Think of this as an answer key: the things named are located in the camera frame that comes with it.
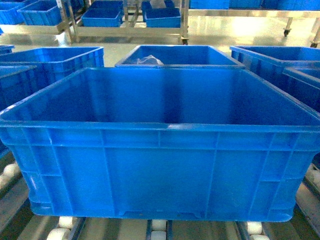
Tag large blue plastic crate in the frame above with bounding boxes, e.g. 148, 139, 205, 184
0, 67, 320, 222

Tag steel roller shelf cart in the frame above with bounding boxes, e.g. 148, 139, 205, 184
55, 0, 189, 45

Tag white roller conveyor shelf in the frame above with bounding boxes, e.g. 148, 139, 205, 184
0, 152, 320, 240

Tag crumpled clear plastic bag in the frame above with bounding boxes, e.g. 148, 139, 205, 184
136, 55, 164, 66

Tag blue crate behind center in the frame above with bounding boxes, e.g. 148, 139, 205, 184
115, 45, 245, 69

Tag blue crate on cart right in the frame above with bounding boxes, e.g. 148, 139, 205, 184
141, 0, 181, 28

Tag blue crate on cart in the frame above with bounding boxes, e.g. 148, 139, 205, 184
141, 0, 181, 28
81, 0, 124, 28

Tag blue crate rear left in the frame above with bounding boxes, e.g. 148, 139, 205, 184
0, 46, 104, 83

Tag blue crate on cart left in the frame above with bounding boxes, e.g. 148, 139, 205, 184
81, 0, 124, 28

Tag blue crate rear right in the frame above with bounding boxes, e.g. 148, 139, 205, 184
230, 46, 320, 90

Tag blue crates on trolley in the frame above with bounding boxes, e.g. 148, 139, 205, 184
189, 0, 320, 11

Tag blue crate near left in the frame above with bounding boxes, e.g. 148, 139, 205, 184
0, 65, 40, 111

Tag blue crate near right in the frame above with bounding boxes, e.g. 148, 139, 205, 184
283, 67, 320, 113

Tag long steel trolley right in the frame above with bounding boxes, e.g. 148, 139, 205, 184
188, 9, 320, 52

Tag blue crate far left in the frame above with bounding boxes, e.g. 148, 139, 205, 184
0, 0, 62, 26

